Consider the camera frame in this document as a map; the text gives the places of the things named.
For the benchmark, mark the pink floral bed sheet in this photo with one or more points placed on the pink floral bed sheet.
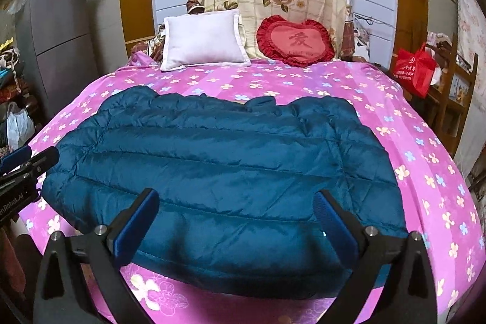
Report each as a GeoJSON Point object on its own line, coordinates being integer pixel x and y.
{"type": "Point", "coordinates": [398, 134]}

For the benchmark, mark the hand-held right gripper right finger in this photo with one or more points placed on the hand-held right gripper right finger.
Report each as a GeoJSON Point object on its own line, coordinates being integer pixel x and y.
{"type": "Point", "coordinates": [334, 225]}

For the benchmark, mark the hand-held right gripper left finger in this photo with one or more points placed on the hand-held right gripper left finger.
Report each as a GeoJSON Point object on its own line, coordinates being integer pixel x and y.
{"type": "Point", "coordinates": [136, 225]}

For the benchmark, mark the pile of clothes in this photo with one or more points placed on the pile of clothes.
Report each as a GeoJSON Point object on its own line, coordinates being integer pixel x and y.
{"type": "Point", "coordinates": [9, 77]}

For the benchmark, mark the white pillow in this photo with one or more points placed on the white pillow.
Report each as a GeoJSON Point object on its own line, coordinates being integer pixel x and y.
{"type": "Point", "coordinates": [205, 39]}

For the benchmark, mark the grey refrigerator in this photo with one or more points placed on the grey refrigerator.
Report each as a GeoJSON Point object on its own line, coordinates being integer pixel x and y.
{"type": "Point", "coordinates": [57, 35]}

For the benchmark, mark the floral curtain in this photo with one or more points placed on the floral curtain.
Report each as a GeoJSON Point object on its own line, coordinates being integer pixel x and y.
{"type": "Point", "coordinates": [472, 62]}

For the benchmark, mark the red heart-shaped cushion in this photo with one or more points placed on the red heart-shaped cushion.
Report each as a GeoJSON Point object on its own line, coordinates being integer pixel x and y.
{"type": "Point", "coordinates": [296, 41]}

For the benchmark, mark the white plastic bag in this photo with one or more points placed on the white plastic bag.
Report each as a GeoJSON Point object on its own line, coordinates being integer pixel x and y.
{"type": "Point", "coordinates": [21, 130]}

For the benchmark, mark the red shopping bag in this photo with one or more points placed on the red shopping bag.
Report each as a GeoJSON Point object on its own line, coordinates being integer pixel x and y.
{"type": "Point", "coordinates": [414, 69]}

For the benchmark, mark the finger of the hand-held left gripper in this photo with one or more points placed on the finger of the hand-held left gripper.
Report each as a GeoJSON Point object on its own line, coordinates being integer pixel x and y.
{"type": "Point", "coordinates": [15, 159]}
{"type": "Point", "coordinates": [40, 160]}

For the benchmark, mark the teal quilted down jacket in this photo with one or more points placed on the teal quilted down jacket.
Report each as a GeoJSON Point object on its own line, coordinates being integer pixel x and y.
{"type": "Point", "coordinates": [227, 164]}

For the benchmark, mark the wooden chair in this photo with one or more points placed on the wooden chair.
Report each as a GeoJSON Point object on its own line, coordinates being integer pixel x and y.
{"type": "Point", "coordinates": [453, 81]}

